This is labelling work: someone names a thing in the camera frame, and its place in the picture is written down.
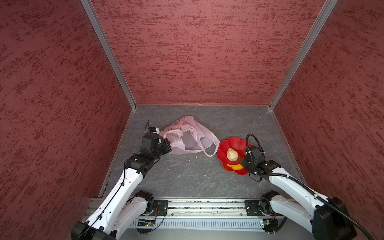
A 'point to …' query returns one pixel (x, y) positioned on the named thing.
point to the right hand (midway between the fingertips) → (241, 164)
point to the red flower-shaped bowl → (239, 145)
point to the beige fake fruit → (232, 155)
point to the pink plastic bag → (185, 135)
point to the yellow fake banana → (236, 167)
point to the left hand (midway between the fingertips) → (170, 145)
